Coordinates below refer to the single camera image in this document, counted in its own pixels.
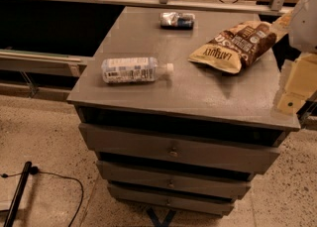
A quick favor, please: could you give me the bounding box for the redbull can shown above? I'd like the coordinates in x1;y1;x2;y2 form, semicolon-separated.
159;12;195;30

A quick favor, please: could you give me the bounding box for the grey drawer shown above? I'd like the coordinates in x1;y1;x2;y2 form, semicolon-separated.
96;161;251;200
79;123;279;174
108;183;234;216

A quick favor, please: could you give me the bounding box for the black cable on floor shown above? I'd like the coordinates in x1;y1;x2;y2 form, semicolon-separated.
0;168;85;227

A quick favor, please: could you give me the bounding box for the black pole on floor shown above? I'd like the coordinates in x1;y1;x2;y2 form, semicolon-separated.
3;162;32;227

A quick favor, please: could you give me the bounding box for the bottom grey drawer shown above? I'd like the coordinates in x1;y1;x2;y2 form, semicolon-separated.
108;183;234;216

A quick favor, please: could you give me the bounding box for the middle grey drawer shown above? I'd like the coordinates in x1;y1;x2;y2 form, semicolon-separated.
96;161;251;200

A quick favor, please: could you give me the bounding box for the top grey drawer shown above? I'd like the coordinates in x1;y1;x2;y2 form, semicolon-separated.
79;123;279;174

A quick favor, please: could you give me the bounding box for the grey drawer cabinet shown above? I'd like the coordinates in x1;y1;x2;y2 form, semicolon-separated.
68;8;300;205

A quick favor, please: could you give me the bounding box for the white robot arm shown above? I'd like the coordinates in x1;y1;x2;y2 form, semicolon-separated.
276;0;317;115

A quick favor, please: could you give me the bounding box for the clear plastic water bottle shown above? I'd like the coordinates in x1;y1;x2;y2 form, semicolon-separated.
101;57;174;84

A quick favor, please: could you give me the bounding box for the low metal shelf rail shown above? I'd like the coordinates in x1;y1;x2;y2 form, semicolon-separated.
0;50;90;97

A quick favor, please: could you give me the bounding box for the yellow brown chip bag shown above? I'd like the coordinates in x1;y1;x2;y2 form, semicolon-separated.
188;19;289;74

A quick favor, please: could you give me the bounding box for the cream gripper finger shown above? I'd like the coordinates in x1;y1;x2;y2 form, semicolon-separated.
276;53;317;114

